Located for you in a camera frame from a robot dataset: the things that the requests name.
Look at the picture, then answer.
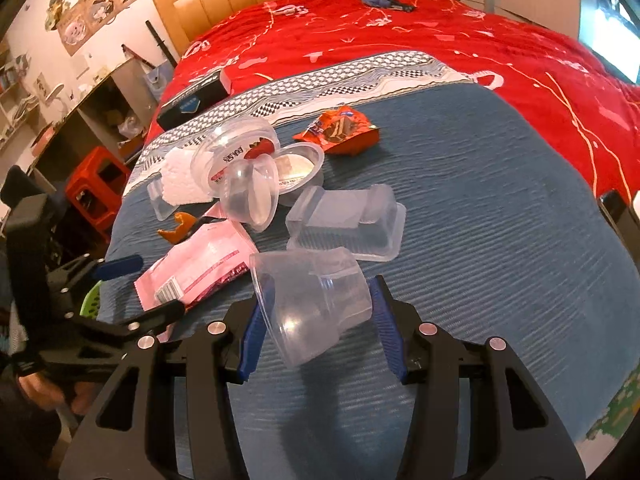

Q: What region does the blue ribbed blanket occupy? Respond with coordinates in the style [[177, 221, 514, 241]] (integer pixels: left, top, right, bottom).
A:
[[95, 50, 633, 480]]

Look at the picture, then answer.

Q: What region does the green patterned mat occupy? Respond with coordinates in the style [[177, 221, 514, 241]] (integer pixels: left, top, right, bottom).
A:
[[584, 357, 640, 453]]

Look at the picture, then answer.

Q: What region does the clear round plastic cup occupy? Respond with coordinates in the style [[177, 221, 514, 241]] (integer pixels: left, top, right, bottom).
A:
[[220, 154, 279, 234]]

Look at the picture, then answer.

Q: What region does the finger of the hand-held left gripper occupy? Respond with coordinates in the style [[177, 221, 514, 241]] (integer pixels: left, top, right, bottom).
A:
[[67, 300, 187, 344], [47, 254, 145, 292]]

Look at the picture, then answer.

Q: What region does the green plastic basket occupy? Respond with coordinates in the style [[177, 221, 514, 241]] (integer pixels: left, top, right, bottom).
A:
[[79, 279, 103, 319]]

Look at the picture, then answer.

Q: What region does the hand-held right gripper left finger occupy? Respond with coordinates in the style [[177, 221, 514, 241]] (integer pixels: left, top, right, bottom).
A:
[[59, 285, 267, 480]]

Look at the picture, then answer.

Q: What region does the bright window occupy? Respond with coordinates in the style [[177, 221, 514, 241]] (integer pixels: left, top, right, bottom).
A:
[[576, 0, 640, 86]]

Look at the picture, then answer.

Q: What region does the small clear plastic tub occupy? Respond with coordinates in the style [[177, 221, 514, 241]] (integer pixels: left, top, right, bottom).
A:
[[147, 180, 182, 222]]

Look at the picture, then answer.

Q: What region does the orange plastic scrap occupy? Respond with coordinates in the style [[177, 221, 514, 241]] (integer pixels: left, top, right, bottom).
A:
[[157, 211, 202, 246]]

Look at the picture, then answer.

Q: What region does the round container with foil lid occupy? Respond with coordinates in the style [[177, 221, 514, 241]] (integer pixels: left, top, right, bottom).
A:
[[272, 142, 326, 207]]

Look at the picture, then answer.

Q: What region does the black flat box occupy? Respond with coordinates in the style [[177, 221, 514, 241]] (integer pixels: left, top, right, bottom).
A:
[[156, 70, 232, 132]]

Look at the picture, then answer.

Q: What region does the orange snack wrapper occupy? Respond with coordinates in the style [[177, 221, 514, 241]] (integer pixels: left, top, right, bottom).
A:
[[292, 106, 381, 156]]

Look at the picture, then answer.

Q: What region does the pink plastic packet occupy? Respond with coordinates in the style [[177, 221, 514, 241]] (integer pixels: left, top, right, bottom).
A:
[[134, 219, 260, 312]]

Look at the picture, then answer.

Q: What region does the dark object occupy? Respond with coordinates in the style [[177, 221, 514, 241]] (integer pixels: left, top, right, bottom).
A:
[[596, 188, 640, 262]]

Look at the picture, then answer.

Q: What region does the round container with red label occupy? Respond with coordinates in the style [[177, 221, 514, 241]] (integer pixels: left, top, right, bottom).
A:
[[191, 121, 279, 200]]

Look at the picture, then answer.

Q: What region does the person's left hand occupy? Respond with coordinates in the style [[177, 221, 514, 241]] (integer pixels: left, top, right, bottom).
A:
[[17, 372, 76, 415]]

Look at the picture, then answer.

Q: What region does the clear rectangular plastic tray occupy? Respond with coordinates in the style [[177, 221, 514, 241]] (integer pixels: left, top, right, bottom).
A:
[[285, 183, 406, 264]]

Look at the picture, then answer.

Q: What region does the wooden desk with shelves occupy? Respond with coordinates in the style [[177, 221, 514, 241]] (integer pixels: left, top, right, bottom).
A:
[[27, 54, 168, 171]]

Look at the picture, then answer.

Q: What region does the black stick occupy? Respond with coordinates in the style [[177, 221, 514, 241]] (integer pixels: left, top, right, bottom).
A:
[[144, 20, 180, 67]]

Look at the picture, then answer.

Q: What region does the blue toy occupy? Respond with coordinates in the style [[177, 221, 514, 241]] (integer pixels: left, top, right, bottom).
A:
[[354, 0, 417, 14]]

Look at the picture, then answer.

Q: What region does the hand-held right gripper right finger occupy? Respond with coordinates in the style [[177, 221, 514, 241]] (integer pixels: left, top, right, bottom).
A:
[[366, 274, 587, 480]]

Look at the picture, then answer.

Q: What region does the red plastic stool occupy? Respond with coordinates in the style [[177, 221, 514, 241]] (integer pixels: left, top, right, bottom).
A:
[[65, 146, 132, 247]]

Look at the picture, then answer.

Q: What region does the white tissue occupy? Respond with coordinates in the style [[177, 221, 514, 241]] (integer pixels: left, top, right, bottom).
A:
[[159, 146, 213, 207]]

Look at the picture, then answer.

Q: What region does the red patterned blanket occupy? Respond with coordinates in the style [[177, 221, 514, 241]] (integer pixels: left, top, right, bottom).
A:
[[145, 0, 640, 201]]

